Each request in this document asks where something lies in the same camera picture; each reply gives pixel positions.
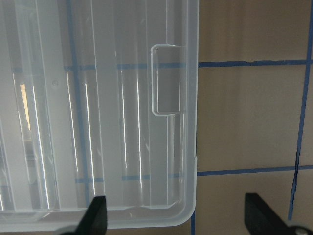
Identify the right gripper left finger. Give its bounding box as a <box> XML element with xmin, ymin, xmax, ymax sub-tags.
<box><xmin>55</xmin><ymin>196</ymin><xmax>108</xmax><ymax>235</ymax></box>

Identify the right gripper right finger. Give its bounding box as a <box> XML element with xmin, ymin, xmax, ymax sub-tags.
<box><xmin>244</xmin><ymin>193</ymin><xmax>313</xmax><ymax>235</ymax></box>

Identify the clear plastic box lid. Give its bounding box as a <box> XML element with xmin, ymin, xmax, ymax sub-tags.
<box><xmin>0</xmin><ymin>0</ymin><xmax>199</xmax><ymax>233</ymax></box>

